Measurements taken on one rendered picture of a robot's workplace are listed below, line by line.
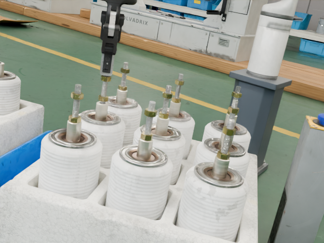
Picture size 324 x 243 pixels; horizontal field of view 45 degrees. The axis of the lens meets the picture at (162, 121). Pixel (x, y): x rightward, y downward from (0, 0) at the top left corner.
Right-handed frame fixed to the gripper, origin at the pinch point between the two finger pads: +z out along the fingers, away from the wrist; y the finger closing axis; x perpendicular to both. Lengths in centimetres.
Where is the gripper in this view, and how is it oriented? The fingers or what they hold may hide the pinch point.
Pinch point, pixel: (107, 63)
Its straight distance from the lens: 71.7
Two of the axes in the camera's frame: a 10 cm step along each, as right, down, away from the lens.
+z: -1.6, 9.3, 3.2
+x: -9.8, -1.1, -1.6
